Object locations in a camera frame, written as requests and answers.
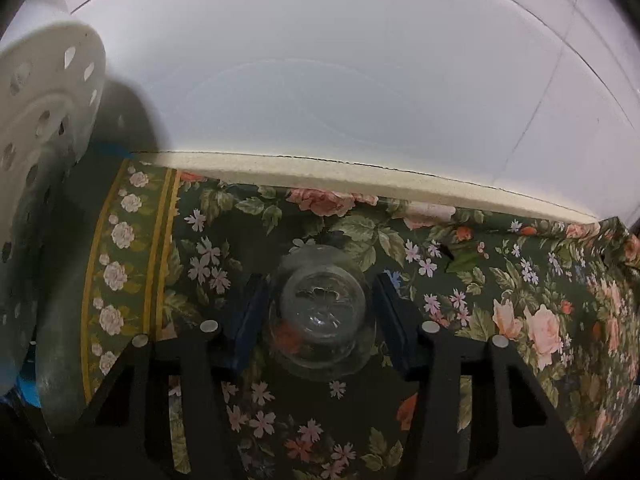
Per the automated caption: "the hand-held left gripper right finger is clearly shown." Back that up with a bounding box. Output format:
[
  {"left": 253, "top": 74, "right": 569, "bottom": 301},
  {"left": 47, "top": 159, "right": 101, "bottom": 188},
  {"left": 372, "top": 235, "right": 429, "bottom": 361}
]
[{"left": 375, "top": 272, "right": 586, "bottom": 480}]

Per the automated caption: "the white perforated plastic bin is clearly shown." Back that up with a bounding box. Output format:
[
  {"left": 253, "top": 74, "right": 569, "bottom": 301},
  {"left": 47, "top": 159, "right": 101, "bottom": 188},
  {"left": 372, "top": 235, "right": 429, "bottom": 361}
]
[{"left": 0, "top": 20, "right": 132, "bottom": 436}]

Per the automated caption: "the dark floral tablecloth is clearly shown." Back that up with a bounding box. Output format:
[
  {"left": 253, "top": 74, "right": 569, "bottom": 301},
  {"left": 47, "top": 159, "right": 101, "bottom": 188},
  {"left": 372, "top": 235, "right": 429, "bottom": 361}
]
[{"left": 80, "top": 157, "right": 640, "bottom": 480}]

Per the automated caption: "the clear glass jar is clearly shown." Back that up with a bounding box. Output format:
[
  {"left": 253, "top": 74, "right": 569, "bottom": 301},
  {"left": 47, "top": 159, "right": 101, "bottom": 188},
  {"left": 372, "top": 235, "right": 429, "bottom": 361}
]
[{"left": 262, "top": 245, "right": 379, "bottom": 379}]

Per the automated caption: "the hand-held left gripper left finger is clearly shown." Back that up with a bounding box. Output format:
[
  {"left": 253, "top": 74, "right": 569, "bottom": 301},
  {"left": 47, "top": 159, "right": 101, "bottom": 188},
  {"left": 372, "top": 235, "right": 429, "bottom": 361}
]
[{"left": 60, "top": 272, "right": 271, "bottom": 480}]

